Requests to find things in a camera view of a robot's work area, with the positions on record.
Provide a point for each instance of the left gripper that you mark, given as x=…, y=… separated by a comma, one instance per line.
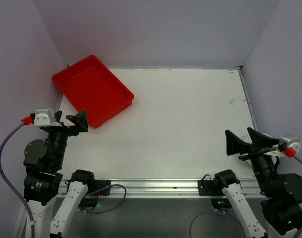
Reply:
x=66, y=127

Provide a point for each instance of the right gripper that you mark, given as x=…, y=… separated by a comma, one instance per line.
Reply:
x=254, y=153

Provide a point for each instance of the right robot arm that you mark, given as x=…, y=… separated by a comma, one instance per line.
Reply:
x=281, y=209

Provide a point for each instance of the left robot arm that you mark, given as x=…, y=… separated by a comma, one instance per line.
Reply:
x=43, y=160

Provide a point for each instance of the red plastic tray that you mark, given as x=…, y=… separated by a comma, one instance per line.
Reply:
x=90, y=85

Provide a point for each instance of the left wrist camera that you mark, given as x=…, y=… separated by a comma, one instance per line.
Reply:
x=44, y=117

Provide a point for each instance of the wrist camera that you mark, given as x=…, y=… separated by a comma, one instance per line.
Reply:
x=44, y=117
x=287, y=146

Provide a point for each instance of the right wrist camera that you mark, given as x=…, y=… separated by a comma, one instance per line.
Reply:
x=287, y=146

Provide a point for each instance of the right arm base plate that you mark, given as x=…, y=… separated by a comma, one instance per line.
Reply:
x=207, y=187

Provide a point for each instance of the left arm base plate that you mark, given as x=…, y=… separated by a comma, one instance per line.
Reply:
x=93, y=202

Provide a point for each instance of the aluminium table rail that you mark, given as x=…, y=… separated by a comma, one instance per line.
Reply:
x=164, y=188

